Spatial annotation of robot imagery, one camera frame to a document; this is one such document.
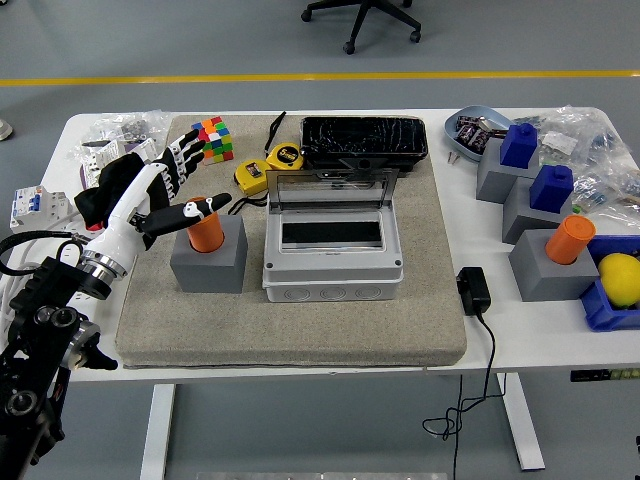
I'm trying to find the light blue dish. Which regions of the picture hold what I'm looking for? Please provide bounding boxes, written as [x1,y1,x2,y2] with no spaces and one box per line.
[443,104,514,164]

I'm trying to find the grey plastic junction box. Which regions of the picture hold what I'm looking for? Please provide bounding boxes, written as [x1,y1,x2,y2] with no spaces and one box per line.
[261,197,405,304]

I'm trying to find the yellow lemon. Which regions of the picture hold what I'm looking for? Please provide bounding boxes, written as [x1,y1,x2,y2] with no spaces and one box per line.
[597,252,640,309]

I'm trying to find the blue square battery block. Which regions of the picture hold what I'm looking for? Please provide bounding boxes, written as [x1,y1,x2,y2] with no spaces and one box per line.
[499,122,539,169]
[528,164,575,214]

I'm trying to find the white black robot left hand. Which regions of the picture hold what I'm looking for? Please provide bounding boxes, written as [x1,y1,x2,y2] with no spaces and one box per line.
[84,128,234,272]

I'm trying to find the clear bag white label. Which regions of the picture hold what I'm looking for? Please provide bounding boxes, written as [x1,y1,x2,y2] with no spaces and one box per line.
[512,103,626,166]

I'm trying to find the white breaker package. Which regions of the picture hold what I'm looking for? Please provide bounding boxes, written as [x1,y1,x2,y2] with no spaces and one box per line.
[78,138,161,190]

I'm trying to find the blue plastic bin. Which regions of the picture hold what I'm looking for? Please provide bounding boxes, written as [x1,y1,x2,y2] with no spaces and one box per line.
[579,234,640,333]

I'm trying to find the yellow tape measure 5m print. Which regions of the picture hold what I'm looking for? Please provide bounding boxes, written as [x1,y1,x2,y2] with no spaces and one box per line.
[263,110,305,172]

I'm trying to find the purple foil packet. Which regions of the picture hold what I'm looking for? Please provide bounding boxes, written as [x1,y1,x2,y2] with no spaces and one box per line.
[469,127,495,151]
[457,114,481,144]

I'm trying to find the large colourful puzzle cube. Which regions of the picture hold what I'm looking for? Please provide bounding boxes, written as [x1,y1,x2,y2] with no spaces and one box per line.
[189,116,235,166]

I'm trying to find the black plastic tray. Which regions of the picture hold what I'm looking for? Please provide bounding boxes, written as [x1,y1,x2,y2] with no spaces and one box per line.
[299,116,430,174]

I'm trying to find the black cloth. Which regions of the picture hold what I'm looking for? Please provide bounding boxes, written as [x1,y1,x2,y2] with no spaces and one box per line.
[73,152,151,232]

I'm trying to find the orange cylinder battery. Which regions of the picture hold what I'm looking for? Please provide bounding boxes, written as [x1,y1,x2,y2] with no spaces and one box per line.
[185,195,226,253]
[544,214,597,266]

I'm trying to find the white table leg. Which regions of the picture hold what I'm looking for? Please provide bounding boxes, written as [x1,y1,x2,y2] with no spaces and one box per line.
[494,372,546,471]
[139,383,176,480]

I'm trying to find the grey-brown table mat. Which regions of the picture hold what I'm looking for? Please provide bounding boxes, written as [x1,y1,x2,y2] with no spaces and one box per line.
[114,113,469,370]

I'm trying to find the black power adapter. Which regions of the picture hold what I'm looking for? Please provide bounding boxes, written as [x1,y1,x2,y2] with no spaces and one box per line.
[456,266,492,317]

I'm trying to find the clear bag blue parts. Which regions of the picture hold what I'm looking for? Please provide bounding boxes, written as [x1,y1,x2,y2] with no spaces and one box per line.
[569,149,640,216]

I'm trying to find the black office chair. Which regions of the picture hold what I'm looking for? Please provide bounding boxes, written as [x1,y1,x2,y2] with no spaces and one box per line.
[300,0,423,55]

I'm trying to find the black table control panel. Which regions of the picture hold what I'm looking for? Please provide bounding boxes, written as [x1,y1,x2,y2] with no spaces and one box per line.
[569,368,640,384]

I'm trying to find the clear bag of screws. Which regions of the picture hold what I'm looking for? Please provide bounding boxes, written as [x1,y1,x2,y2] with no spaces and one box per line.
[79,110,171,151]

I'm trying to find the grey square holder block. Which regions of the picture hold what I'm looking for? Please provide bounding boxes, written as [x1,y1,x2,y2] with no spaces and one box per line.
[508,228,600,303]
[501,174,574,245]
[169,213,249,295]
[475,137,541,205]

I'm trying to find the black adapter cord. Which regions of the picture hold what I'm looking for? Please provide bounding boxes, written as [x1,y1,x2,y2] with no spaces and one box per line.
[422,309,507,480]

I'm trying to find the yellow tape measure plain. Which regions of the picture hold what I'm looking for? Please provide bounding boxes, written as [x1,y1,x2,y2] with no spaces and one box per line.
[229,158,272,217]

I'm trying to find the white circuit breaker blue switches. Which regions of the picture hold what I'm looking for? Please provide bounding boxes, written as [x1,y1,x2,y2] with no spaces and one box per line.
[8,184,74,234]

